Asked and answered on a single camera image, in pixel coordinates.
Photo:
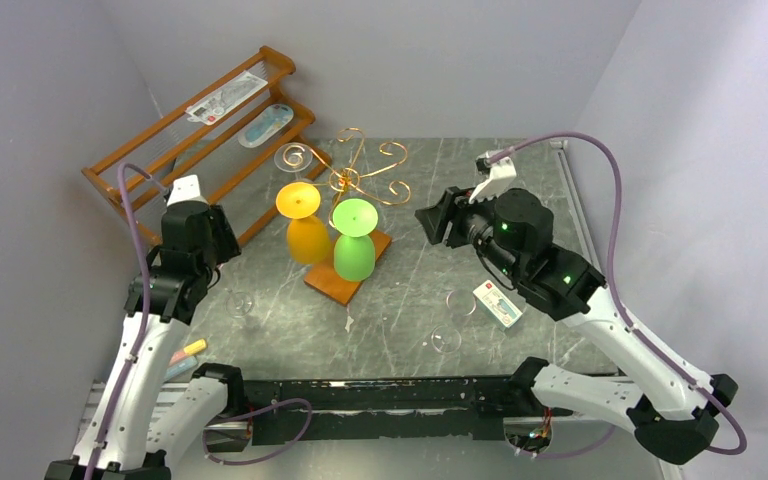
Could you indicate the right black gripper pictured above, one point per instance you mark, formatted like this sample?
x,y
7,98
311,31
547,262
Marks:
x,y
450,216

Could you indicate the green plastic wine glass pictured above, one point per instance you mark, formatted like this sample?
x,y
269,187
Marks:
x,y
354,251

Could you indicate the clear wine glass front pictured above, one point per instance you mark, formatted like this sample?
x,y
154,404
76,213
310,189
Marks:
x,y
459,306

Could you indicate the clear wine glass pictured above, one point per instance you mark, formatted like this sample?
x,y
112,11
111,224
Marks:
x,y
239,303
296,158
459,306

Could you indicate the orange plastic wine glass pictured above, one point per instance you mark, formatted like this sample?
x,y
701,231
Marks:
x,y
307,237

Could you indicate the clear wine glass back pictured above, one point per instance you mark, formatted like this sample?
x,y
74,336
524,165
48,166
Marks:
x,y
296,158

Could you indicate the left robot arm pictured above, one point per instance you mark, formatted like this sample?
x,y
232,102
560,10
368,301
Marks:
x,y
125,438

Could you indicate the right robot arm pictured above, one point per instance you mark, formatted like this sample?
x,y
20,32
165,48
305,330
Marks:
x,y
669,406

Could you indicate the wooden shelf rack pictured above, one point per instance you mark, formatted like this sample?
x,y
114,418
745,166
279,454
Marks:
x,y
243,180

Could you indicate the clear wine glass left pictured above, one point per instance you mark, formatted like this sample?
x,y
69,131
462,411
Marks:
x,y
239,303

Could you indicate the small white red box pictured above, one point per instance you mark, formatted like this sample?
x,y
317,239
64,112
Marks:
x,y
496,304

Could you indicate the blue white packaged item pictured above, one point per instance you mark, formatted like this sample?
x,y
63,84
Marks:
x,y
265,125

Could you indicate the white packaged item top shelf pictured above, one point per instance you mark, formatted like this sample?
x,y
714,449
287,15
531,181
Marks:
x,y
224,99

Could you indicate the yellow highlighter pen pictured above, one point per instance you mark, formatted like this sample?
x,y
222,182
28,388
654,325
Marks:
x,y
195,348

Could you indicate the blue highlighter pen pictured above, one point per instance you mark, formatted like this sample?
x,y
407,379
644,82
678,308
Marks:
x,y
180,367

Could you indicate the pink highlighter pen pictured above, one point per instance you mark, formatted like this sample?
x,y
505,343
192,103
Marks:
x,y
177,357

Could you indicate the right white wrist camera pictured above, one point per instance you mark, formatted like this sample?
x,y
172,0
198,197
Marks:
x,y
499,172

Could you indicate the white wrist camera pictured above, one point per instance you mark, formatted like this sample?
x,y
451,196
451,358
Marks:
x,y
185,188
499,172

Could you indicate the gold wire glass rack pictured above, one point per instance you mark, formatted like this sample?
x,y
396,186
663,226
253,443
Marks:
x,y
338,184

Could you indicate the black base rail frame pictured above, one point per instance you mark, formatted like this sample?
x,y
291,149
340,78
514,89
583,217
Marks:
x,y
279,414

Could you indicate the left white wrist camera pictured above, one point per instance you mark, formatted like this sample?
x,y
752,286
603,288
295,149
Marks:
x,y
185,188

